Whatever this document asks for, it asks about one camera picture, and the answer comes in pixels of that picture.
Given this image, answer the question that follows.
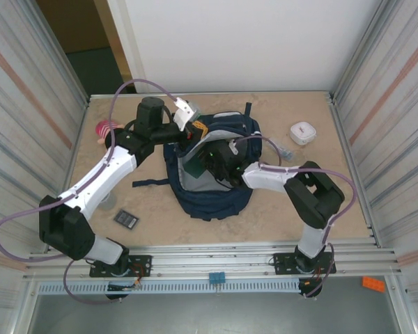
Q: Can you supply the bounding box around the navy blue backpack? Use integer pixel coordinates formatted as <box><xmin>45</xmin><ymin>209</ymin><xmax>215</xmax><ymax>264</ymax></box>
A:
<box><xmin>131</xmin><ymin>102</ymin><xmax>262</xmax><ymax>222</ymax></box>

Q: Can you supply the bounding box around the plush doll with pink hat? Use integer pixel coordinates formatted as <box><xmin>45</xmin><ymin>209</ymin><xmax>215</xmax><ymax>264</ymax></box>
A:
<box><xmin>95</xmin><ymin>120</ymin><xmax>133</xmax><ymax>147</ymax></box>

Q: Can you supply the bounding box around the white round case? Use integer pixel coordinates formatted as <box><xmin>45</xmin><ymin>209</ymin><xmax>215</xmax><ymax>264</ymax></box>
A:
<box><xmin>289</xmin><ymin>121</ymin><xmax>317</xmax><ymax>145</ymax></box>

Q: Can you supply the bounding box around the brown wooden door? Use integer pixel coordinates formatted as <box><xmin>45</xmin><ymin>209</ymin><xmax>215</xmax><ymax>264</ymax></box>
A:
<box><xmin>36</xmin><ymin>0</ymin><xmax>132</xmax><ymax>86</ymax></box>

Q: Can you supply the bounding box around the orange toy brick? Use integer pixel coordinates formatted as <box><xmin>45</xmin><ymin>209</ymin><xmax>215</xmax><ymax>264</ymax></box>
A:
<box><xmin>362</xmin><ymin>276</ymin><xmax>387</xmax><ymax>292</ymax></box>

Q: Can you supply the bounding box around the aluminium table edge frame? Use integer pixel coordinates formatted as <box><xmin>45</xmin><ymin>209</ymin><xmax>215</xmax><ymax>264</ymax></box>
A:
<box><xmin>85</xmin><ymin>90</ymin><xmax>380</xmax><ymax>248</ymax></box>

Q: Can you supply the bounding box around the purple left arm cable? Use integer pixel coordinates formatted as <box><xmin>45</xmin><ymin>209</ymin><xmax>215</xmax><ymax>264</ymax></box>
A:
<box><xmin>0</xmin><ymin>79</ymin><xmax>180</xmax><ymax>306</ymax></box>

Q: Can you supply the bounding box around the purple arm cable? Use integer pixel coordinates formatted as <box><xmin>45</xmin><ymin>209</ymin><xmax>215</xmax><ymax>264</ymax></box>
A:
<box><xmin>233</xmin><ymin>135</ymin><xmax>357</xmax><ymax>300</ymax></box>
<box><xmin>0</xmin><ymin>79</ymin><xmax>180</xmax><ymax>306</ymax></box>

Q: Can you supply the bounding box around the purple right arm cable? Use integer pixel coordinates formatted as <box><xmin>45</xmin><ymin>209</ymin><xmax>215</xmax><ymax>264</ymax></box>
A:
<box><xmin>233</xmin><ymin>135</ymin><xmax>357</xmax><ymax>300</ymax></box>

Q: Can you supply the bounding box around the white door frame post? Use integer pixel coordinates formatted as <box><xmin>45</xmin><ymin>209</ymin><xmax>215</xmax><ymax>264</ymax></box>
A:
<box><xmin>106</xmin><ymin>0</ymin><xmax>150</xmax><ymax>94</ymax></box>

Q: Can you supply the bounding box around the aluminium front rail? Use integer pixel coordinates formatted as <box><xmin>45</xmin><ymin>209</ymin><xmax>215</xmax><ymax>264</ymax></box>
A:
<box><xmin>23</xmin><ymin>243</ymin><xmax>403</xmax><ymax>281</ymax></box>

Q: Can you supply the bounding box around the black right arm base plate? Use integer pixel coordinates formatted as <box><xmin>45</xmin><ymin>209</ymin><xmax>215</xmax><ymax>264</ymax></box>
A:
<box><xmin>272</xmin><ymin>252</ymin><xmax>337</xmax><ymax>276</ymax></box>

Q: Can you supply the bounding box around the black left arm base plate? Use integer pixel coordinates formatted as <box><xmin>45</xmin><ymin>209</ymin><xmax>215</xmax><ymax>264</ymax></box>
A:
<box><xmin>89</xmin><ymin>255</ymin><xmax>153</xmax><ymax>278</ymax></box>

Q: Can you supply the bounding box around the white slotted cable duct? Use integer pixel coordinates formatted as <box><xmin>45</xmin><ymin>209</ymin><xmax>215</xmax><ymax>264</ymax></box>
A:
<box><xmin>71</xmin><ymin>280</ymin><xmax>302</xmax><ymax>296</ymax></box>

